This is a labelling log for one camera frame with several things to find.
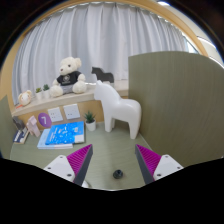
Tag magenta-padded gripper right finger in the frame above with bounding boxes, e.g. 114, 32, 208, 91
134, 143, 185, 186

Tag small black charger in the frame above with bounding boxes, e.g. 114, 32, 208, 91
112, 169, 125, 180

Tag pink horse figurine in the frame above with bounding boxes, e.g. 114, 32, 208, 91
25, 115, 42, 138

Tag bright blue book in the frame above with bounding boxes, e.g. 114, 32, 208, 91
44, 120, 86, 146

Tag spiky potted green plant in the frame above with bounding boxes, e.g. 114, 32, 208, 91
83, 110, 97, 132

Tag large white horse figurine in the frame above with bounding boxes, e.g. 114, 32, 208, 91
93, 79, 143, 140

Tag beige window ledge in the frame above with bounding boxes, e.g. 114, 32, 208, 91
11, 79, 130, 118

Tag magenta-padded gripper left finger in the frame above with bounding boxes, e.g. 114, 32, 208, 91
42, 143, 94, 187

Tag small potted green plant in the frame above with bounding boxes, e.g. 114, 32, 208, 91
35, 87, 44, 101
42, 83, 51, 99

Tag purple round number disc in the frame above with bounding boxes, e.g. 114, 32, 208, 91
37, 112, 53, 129

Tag white wall socket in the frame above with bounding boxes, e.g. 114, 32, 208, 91
63, 103, 81, 120
47, 106, 64, 123

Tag cream teddy bear black shirt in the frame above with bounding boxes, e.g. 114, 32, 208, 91
49, 56, 88, 98

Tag orange and white lion plush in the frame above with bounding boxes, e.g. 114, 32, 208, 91
17, 89, 33, 107

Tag ceiling lights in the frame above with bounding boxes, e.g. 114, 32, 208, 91
156, 0, 224, 64

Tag grey horse figurine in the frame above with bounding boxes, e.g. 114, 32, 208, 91
12, 116, 26, 132

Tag green desk partition panel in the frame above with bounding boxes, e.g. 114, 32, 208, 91
127, 50, 224, 168
0, 94, 16, 160

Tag white pleated curtain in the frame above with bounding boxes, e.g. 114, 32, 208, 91
11, 2, 191, 104

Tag dark blue book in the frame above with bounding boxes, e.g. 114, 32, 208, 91
13, 127, 30, 145

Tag black horse figurine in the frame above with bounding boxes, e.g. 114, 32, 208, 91
91, 66, 115, 84

